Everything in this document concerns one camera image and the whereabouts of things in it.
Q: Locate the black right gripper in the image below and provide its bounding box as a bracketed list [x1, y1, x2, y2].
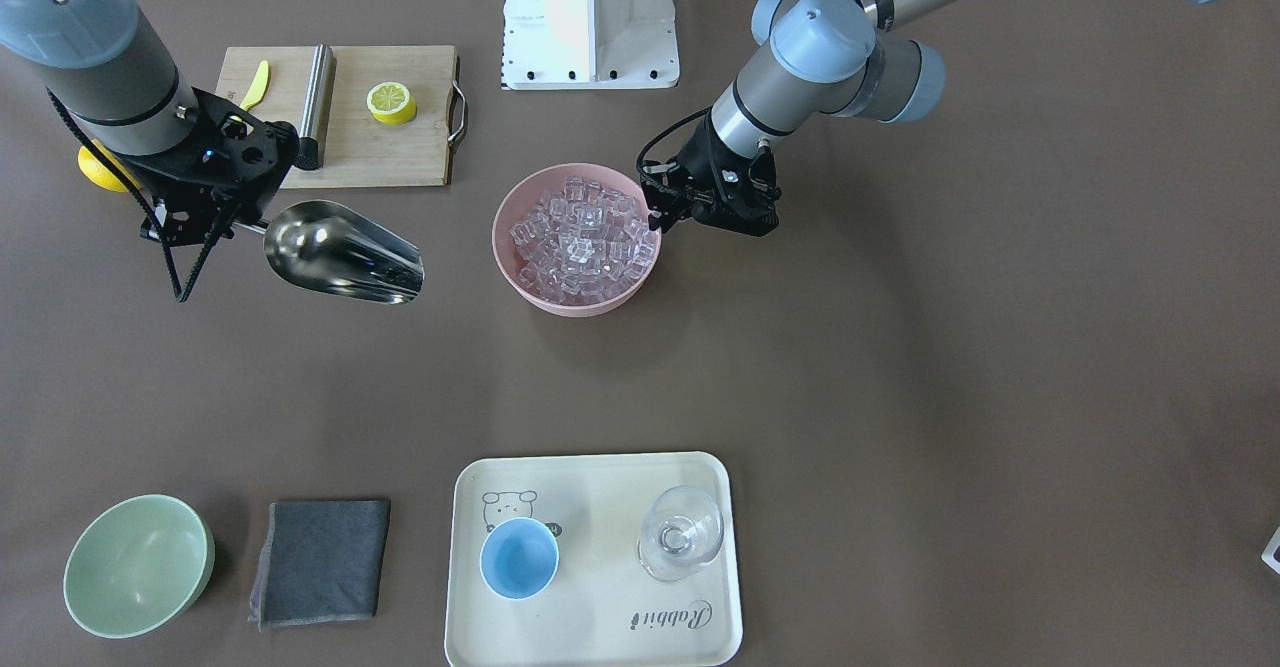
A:
[128, 90, 300, 247]

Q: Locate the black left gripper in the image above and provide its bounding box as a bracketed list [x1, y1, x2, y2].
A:
[637, 115, 781, 237]

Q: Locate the steel ice scoop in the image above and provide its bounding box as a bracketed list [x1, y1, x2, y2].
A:
[262, 198, 425, 303]

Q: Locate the pink bowl of ice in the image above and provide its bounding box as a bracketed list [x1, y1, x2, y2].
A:
[492, 164, 662, 317]

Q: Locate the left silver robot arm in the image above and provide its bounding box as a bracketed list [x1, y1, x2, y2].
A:
[637, 0, 1217, 237]

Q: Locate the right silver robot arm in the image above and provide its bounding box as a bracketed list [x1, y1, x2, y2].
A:
[1, 0, 298, 246]

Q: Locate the light blue cup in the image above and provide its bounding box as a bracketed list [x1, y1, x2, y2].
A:
[479, 517, 561, 600]

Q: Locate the yellow plastic knife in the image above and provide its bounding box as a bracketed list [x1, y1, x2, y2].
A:
[239, 60, 271, 111]

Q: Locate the steel muddler black tip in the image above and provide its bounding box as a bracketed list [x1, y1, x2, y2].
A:
[294, 44, 337, 172]

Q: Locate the yellow lemon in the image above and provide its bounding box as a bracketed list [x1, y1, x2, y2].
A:
[77, 140, 136, 193]

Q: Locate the wooden cutting board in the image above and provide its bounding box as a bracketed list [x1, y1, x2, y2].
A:
[215, 44, 465, 189]

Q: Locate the half lemon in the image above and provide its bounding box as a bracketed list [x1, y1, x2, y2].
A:
[366, 82, 417, 125]

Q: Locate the clear wine glass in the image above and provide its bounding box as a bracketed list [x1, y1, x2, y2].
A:
[637, 485, 724, 583]

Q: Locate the dark grey folded cloth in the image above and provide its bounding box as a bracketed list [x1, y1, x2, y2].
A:
[250, 499, 390, 631]

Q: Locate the green bowl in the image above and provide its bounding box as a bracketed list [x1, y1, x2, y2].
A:
[61, 494, 215, 639]

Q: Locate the cream serving tray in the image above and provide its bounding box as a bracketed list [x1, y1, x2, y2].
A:
[444, 449, 744, 666]

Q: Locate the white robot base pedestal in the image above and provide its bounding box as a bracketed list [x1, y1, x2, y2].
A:
[500, 0, 681, 90]

